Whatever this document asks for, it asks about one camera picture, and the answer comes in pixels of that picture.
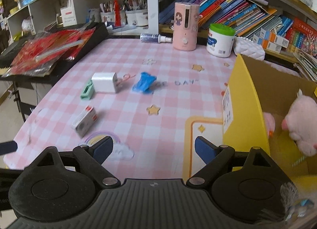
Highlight mint green correction tape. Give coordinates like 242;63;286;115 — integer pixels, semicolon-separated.
80;79;95;100

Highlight white pen holder cups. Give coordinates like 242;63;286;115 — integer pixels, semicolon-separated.
100;9;148;27

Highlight red shiny packaging bag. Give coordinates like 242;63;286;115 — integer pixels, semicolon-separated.
1;26;95;78

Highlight blue spray bottle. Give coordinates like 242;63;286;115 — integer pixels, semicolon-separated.
140;33;173;43

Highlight red figurine doll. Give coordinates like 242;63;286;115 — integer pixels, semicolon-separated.
113;0;121;27

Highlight pink cylindrical humidifier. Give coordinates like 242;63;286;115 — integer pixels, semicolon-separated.
173;2;199;52

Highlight pink plush toy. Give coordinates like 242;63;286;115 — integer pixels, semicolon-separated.
262;88;317;157

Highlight white quilted pouch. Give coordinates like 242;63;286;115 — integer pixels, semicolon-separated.
233;37;265;61

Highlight yellow cardboard box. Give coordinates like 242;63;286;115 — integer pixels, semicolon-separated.
222;55;316;193

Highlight blue packet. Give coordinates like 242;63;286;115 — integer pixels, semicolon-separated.
132;72;156;94

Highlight white jar green lid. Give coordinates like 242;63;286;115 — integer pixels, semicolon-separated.
206;24;235;58

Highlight pink checkered tablecloth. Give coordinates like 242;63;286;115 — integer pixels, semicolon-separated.
4;39;236;180

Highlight white charger cube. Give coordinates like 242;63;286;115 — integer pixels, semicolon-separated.
91;72;118;94

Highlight row of colourful books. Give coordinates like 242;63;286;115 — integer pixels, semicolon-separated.
158;0;317;59

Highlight white drinking straws box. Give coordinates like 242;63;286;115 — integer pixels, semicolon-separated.
60;0;77;27

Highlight orange white medicine boxes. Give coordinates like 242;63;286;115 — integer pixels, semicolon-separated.
252;28;289;53

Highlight small white red box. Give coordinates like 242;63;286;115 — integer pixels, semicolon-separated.
72;106;98;138

